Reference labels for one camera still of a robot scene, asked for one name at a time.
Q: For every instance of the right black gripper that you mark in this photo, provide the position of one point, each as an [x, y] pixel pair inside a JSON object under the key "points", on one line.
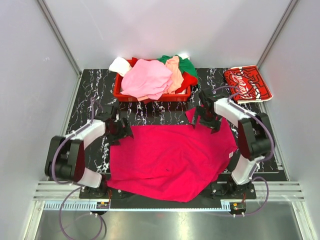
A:
{"points": [[215, 124]]}

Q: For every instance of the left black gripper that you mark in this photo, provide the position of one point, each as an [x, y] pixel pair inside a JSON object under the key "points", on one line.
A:
{"points": [[125, 131]]}

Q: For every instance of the magenta t shirt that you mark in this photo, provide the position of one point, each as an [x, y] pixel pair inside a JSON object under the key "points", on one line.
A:
{"points": [[176, 159]]}

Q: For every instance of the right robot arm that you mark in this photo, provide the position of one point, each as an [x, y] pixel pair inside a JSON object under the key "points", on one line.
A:
{"points": [[255, 136]]}

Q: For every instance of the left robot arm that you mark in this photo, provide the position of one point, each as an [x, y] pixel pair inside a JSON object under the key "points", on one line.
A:
{"points": [[65, 162]]}

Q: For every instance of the red plastic bin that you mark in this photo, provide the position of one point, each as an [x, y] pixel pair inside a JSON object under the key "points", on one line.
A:
{"points": [[182, 97]]}

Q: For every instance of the red t shirt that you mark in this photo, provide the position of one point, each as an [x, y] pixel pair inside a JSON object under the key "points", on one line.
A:
{"points": [[188, 80]]}

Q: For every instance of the black marble pattern mat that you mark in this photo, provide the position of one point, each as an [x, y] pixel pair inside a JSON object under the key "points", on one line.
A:
{"points": [[100, 83]]}

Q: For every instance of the peach t shirt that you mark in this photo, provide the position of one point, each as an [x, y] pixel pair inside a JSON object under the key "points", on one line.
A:
{"points": [[176, 78]]}

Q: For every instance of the red white printed folded shirt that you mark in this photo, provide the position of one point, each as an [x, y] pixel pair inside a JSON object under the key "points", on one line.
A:
{"points": [[249, 83]]}

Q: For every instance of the green t shirt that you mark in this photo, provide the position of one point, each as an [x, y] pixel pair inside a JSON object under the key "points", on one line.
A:
{"points": [[185, 65]]}

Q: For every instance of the light pink t shirt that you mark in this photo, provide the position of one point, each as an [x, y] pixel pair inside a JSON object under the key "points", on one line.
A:
{"points": [[147, 78]]}

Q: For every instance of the white cloth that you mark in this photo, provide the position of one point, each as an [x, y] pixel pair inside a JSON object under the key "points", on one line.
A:
{"points": [[120, 66]]}

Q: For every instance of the left connector box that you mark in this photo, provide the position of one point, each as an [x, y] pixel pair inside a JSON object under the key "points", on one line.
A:
{"points": [[103, 205]]}

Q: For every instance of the connector box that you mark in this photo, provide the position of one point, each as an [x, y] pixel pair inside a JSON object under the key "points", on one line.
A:
{"points": [[103, 205], [238, 208]]}

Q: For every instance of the right connector box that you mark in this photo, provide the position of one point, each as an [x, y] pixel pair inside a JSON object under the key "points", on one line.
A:
{"points": [[238, 208]]}

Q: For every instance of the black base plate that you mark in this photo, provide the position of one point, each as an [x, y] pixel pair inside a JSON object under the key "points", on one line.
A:
{"points": [[216, 196]]}

